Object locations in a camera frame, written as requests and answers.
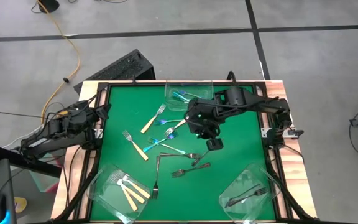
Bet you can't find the white floor cable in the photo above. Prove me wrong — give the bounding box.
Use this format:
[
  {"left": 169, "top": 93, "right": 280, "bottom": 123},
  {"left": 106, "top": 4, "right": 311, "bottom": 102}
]
[{"left": 2, "top": 124, "right": 48, "bottom": 149}]

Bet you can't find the green felt mat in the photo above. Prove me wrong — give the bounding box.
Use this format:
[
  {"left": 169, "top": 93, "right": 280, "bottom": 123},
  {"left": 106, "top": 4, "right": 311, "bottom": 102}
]
[{"left": 89, "top": 84, "right": 277, "bottom": 222}]

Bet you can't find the thin black fork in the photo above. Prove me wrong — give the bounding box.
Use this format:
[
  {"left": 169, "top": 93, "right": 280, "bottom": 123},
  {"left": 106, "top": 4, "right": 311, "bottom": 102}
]
[{"left": 224, "top": 184, "right": 262, "bottom": 210}]

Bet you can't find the clear plastic bin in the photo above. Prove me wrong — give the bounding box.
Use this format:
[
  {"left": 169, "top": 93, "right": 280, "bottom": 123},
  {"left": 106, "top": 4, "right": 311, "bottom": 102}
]
[
  {"left": 218, "top": 163, "right": 282, "bottom": 224},
  {"left": 164, "top": 80, "right": 214, "bottom": 111},
  {"left": 85, "top": 164, "right": 152, "bottom": 224}
]

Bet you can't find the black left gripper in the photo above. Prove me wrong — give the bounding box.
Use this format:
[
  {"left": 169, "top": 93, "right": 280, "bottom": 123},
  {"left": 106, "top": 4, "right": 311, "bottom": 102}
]
[{"left": 85, "top": 104, "right": 111, "bottom": 130}]

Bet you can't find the black round stand base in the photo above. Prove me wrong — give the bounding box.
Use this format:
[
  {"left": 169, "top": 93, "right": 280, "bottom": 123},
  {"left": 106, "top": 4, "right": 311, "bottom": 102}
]
[{"left": 37, "top": 0, "right": 60, "bottom": 14}]

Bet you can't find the iridescent blue fork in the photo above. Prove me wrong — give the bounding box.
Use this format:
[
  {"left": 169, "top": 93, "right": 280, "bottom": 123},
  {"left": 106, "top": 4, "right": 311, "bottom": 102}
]
[
  {"left": 154, "top": 118, "right": 183, "bottom": 126},
  {"left": 148, "top": 138, "right": 186, "bottom": 156},
  {"left": 177, "top": 89, "right": 203, "bottom": 99},
  {"left": 142, "top": 131, "right": 180, "bottom": 153},
  {"left": 171, "top": 91, "right": 191, "bottom": 104}
]

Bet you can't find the green and pink box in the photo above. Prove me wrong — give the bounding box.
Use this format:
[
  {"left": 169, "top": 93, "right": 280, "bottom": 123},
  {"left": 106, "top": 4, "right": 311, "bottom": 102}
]
[{"left": 29, "top": 154, "right": 62, "bottom": 194}]

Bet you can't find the black metal table frame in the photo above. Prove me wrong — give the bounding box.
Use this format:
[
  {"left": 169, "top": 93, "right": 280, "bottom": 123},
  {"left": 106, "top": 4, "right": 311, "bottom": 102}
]
[{"left": 73, "top": 80, "right": 279, "bottom": 223}]

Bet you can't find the yellow round sticker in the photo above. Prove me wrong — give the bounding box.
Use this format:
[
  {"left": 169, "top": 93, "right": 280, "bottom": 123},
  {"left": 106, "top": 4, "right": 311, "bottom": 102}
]
[{"left": 13, "top": 196, "right": 28, "bottom": 214}]

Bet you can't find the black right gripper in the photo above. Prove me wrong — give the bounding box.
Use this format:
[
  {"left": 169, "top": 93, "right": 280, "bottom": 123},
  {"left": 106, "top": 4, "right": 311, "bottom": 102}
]
[{"left": 186, "top": 98, "right": 225, "bottom": 140}]

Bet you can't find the black desk beam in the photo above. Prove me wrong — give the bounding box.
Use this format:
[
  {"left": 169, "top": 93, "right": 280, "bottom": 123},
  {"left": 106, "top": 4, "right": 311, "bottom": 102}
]
[{"left": 0, "top": 145, "right": 62, "bottom": 179}]

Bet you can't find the yellow cable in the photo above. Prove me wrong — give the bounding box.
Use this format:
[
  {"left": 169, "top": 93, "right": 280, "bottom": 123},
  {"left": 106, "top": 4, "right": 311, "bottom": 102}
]
[{"left": 37, "top": 0, "right": 81, "bottom": 124}]

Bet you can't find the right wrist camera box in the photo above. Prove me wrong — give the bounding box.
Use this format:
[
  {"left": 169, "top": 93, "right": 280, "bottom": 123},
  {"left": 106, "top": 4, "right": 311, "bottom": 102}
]
[{"left": 206, "top": 138, "right": 224, "bottom": 152}]

